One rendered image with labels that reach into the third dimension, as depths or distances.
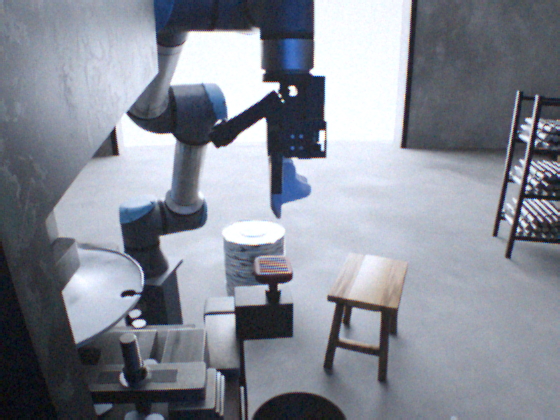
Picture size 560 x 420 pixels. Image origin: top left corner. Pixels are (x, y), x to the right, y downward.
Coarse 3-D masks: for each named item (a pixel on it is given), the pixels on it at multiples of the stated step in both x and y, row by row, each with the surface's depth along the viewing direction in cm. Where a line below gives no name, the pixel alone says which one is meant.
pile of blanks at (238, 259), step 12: (228, 252) 179; (240, 252) 174; (252, 252) 173; (264, 252) 174; (276, 252) 179; (228, 264) 183; (240, 264) 177; (252, 264) 176; (228, 276) 184; (240, 276) 181; (252, 276) 177; (228, 288) 188
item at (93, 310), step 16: (80, 256) 61; (96, 256) 61; (112, 256) 61; (128, 256) 60; (80, 272) 56; (96, 272) 56; (112, 272) 56; (128, 272) 56; (80, 288) 51; (96, 288) 52; (112, 288) 52; (128, 288) 52; (80, 304) 48; (96, 304) 49; (112, 304) 49; (128, 304) 49; (80, 320) 45; (96, 320) 45; (112, 320) 46; (80, 336) 42; (96, 336) 42
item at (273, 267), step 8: (272, 256) 66; (280, 256) 66; (256, 264) 64; (264, 264) 64; (272, 264) 64; (280, 264) 64; (288, 264) 64; (256, 272) 61; (264, 272) 61; (272, 272) 61; (280, 272) 61; (288, 272) 61; (256, 280) 61; (264, 280) 60; (272, 280) 61; (280, 280) 61; (288, 280) 61; (272, 288) 64
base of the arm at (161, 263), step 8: (160, 240) 123; (128, 248) 117; (136, 248) 116; (144, 248) 117; (152, 248) 118; (160, 248) 122; (136, 256) 117; (144, 256) 117; (152, 256) 119; (160, 256) 121; (144, 264) 117; (152, 264) 119; (160, 264) 121; (168, 264) 125; (144, 272) 118; (152, 272) 119; (160, 272) 121
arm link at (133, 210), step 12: (132, 204) 115; (144, 204) 114; (156, 204) 118; (120, 216) 114; (132, 216) 113; (144, 216) 114; (156, 216) 116; (132, 228) 114; (144, 228) 115; (156, 228) 117; (132, 240) 115; (144, 240) 116; (156, 240) 119
